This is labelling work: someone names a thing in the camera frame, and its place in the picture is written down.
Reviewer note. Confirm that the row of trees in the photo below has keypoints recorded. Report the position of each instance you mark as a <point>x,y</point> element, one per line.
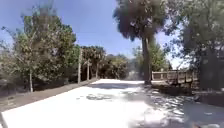
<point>113,66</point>

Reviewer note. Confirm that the tall palm tree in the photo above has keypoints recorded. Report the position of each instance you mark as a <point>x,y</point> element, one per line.
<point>146,60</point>

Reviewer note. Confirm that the pale concrete path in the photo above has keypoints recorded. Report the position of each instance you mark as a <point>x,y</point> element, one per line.
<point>100,110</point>

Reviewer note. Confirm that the wooden railing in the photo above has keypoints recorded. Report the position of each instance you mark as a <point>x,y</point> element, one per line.
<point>173,76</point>

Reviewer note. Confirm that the group of green trees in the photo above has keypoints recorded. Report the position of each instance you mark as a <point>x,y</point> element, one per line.
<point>46,50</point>

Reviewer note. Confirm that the group of dark trees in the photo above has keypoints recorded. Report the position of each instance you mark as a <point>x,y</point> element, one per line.
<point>206,40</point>

